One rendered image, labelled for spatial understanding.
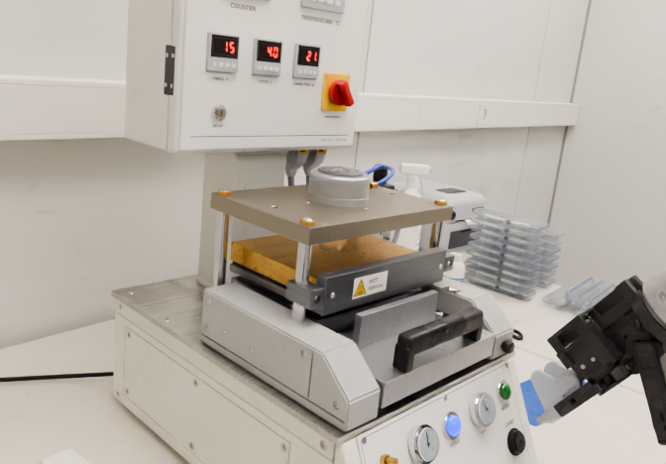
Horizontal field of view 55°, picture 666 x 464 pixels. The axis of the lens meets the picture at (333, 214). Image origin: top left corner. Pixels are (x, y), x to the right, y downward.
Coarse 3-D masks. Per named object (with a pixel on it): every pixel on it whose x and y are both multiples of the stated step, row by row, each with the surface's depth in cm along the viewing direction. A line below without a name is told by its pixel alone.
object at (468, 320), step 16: (448, 320) 73; (464, 320) 74; (480, 320) 77; (400, 336) 68; (416, 336) 68; (432, 336) 70; (448, 336) 72; (464, 336) 79; (480, 336) 78; (400, 352) 68; (416, 352) 68; (400, 368) 68
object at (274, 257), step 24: (240, 240) 84; (264, 240) 85; (288, 240) 86; (360, 240) 90; (384, 240) 91; (240, 264) 82; (264, 264) 78; (288, 264) 76; (312, 264) 77; (336, 264) 78; (360, 264) 79
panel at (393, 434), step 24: (480, 384) 79; (432, 408) 72; (456, 408) 75; (504, 408) 82; (384, 432) 66; (408, 432) 68; (480, 432) 77; (504, 432) 81; (360, 456) 63; (384, 456) 65; (408, 456) 68; (456, 456) 73; (480, 456) 76; (504, 456) 80; (528, 456) 83
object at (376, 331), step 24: (360, 312) 72; (384, 312) 74; (408, 312) 78; (432, 312) 82; (360, 336) 72; (384, 336) 76; (384, 360) 70; (432, 360) 72; (456, 360) 75; (480, 360) 80; (384, 384) 65; (408, 384) 69
